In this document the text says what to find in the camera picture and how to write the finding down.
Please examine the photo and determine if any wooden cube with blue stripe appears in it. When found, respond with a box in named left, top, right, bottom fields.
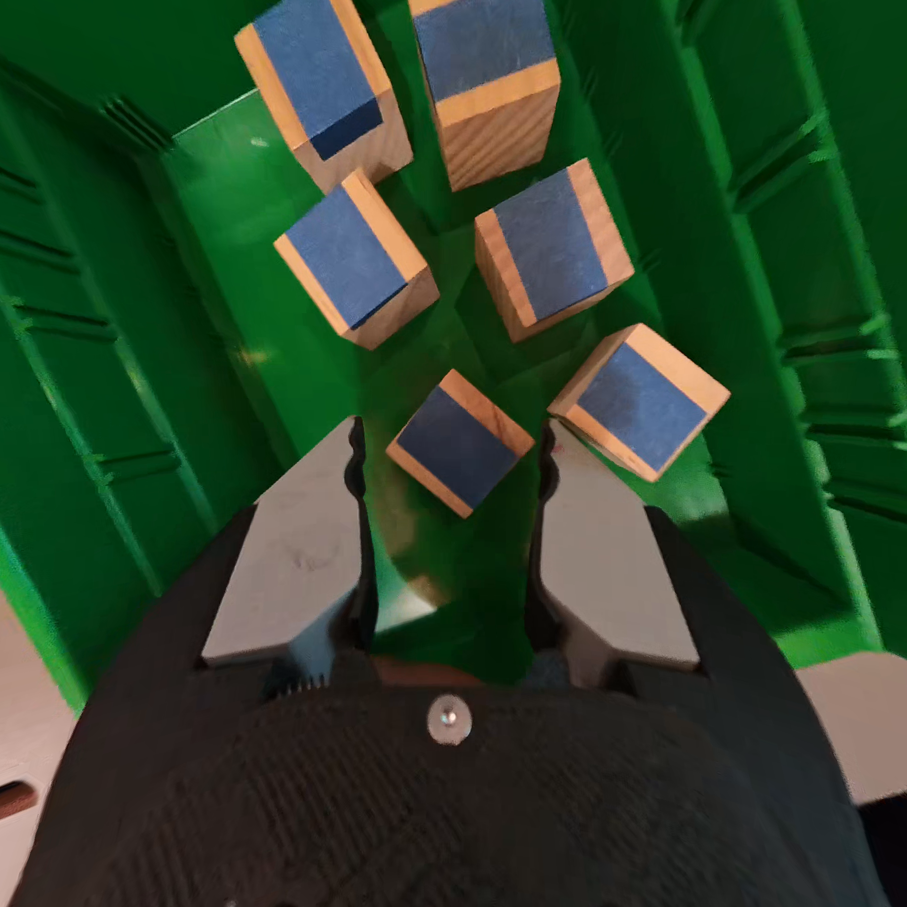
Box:
left=473, top=157, right=635, bottom=344
left=274, top=168, right=440, bottom=351
left=234, top=0, right=414, bottom=194
left=386, top=368, right=536, bottom=520
left=409, top=0, right=562, bottom=192
left=547, top=322, right=732, bottom=484

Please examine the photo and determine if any green plastic bin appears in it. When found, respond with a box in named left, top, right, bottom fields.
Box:
left=0, top=0, right=907, bottom=717

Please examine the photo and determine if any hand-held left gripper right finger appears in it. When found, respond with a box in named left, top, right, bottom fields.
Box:
left=524, top=417, right=702, bottom=670

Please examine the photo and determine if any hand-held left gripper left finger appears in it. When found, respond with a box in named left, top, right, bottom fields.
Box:
left=200, top=415, right=378, bottom=674

